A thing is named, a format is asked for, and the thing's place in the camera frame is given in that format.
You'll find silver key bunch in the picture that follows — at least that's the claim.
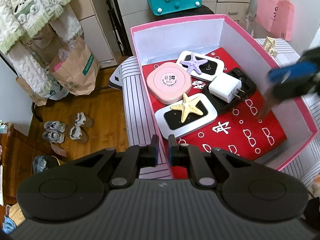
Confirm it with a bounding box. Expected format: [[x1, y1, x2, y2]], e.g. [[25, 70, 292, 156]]
[[258, 88, 279, 120]]

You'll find white black device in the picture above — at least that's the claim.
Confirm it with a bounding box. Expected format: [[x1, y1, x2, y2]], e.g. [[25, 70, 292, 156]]
[[176, 50, 225, 82], [155, 93, 218, 139]]

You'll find yellow starfish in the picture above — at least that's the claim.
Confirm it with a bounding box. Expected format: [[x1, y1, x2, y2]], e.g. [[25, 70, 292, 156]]
[[170, 93, 203, 123]]

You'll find red patterned cloth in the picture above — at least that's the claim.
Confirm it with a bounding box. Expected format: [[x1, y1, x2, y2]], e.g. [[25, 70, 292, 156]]
[[141, 47, 288, 180]]

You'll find pink rounded square case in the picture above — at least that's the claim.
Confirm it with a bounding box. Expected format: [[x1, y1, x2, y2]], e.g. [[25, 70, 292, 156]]
[[146, 62, 192, 105]]

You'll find black rectangular device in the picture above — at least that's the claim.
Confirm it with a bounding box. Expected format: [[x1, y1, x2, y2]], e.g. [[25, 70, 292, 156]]
[[202, 68, 257, 115]]

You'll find white green knit cardigan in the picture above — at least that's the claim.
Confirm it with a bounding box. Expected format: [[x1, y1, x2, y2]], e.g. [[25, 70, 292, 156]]
[[1, 0, 83, 98]]

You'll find beige wardrobe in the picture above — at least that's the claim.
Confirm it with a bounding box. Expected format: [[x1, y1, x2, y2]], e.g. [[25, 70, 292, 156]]
[[71, 0, 250, 67]]

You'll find purple starfish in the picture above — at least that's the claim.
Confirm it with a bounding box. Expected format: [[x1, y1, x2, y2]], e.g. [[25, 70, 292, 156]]
[[180, 53, 208, 75]]

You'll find white USB charger plug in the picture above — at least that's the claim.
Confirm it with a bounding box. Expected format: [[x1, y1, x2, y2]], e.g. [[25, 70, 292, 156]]
[[208, 73, 242, 103]]

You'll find brown white shoe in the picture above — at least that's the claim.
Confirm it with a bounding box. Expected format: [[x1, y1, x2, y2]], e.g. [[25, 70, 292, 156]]
[[68, 112, 94, 128], [67, 125, 89, 144]]

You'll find striped white tablecloth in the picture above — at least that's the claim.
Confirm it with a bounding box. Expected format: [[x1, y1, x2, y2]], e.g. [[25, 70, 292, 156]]
[[110, 38, 319, 187]]

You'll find brown paper bag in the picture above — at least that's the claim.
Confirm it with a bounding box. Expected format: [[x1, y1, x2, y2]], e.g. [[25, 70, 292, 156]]
[[49, 36, 100, 96]]

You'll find pink shopping bag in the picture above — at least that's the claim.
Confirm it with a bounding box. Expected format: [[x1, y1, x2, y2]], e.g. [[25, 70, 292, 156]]
[[255, 0, 295, 41]]

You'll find black suitcase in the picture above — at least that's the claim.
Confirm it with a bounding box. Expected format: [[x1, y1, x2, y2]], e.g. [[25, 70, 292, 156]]
[[153, 5, 214, 21]]

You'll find grey white sneaker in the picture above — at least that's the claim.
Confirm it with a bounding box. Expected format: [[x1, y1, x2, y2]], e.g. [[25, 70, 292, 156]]
[[44, 121, 66, 133], [42, 130, 65, 144]]

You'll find yellow box with black bag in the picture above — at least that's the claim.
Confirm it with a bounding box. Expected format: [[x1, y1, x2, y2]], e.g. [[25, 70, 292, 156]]
[[33, 155, 60, 174]]

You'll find cream hair claw clip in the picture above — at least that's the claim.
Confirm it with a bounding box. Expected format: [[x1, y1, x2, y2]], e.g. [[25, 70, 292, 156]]
[[263, 36, 278, 58]]

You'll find pink cardboard storage box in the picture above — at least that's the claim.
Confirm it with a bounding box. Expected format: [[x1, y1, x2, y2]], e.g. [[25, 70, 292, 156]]
[[131, 14, 318, 170]]

